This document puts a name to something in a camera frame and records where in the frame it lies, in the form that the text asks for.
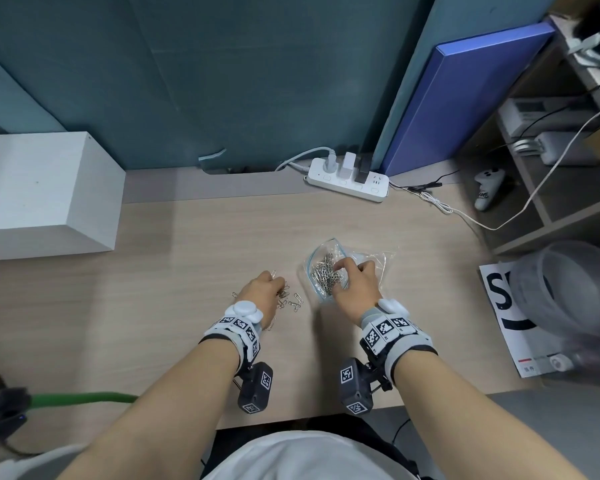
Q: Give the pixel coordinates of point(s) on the person's left hand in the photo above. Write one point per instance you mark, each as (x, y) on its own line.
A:
(259, 294)

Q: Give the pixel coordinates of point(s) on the person's right hand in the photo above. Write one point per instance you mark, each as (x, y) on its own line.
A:
(360, 292)

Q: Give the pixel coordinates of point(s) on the person's right thumb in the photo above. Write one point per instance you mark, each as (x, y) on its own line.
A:
(340, 287)

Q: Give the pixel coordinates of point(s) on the person's left thumb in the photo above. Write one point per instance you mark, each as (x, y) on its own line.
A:
(279, 284)

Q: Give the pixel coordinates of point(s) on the clear plastic zip bag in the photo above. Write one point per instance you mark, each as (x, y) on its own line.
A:
(325, 254)

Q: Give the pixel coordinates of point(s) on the person's right forearm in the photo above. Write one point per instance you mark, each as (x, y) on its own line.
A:
(475, 419)

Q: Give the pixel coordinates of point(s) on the person's left forearm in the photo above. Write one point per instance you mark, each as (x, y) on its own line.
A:
(150, 414)

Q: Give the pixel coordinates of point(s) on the scattered loose paper clips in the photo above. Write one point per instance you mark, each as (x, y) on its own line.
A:
(292, 300)

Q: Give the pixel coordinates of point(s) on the pile of bagged paper clips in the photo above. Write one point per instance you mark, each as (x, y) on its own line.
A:
(322, 272)

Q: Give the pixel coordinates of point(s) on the left marker wristband with tracker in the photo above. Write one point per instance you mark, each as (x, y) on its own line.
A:
(232, 334)

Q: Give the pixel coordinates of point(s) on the marker wristband with tracker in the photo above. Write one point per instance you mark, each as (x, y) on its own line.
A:
(392, 334)
(232, 334)

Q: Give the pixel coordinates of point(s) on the right marker wristband with tracker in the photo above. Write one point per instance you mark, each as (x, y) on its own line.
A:
(392, 334)

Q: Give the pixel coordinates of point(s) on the white power strip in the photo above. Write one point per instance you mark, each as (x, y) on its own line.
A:
(347, 183)

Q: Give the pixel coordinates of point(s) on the black charger adapter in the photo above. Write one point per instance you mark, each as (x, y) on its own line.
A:
(363, 168)

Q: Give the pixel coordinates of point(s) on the white charger adapter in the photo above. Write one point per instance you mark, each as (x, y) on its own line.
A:
(349, 164)

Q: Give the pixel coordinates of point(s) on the white plug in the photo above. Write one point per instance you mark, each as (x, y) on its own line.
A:
(331, 162)

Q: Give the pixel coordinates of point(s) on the light blue tape strip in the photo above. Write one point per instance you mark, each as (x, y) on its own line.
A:
(212, 155)

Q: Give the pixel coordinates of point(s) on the person's white shirt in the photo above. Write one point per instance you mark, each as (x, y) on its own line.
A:
(305, 457)

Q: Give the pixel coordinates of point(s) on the white printed paper sheet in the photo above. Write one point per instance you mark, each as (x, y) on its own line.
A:
(510, 339)

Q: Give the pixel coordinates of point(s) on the white game controller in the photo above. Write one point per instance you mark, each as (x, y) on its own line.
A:
(487, 187)

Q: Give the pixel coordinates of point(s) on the blue board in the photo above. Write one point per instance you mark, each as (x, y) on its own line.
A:
(460, 99)

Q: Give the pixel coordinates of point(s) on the wooden shelf unit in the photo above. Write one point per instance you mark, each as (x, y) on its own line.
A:
(555, 209)

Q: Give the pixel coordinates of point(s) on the translucent plastic container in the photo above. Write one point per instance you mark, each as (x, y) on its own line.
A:
(575, 294)

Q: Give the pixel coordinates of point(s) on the white rectangular box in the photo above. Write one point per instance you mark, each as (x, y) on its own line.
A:
(35, 194)

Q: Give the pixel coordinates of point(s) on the white flat device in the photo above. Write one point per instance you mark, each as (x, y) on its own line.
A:
(535, 114)

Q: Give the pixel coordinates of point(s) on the white power brick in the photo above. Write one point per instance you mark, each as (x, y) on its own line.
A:
(565, 147)

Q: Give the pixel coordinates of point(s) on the black device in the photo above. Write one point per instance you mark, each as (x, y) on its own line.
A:
(0, 402)

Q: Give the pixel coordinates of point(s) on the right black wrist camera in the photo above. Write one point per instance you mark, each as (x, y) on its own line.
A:
(355, 387)

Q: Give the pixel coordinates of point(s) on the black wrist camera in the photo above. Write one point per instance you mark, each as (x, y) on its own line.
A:
(256, 389)
(355, 387)

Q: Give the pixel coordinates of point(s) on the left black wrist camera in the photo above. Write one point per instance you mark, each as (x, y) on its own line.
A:
(256, 389)

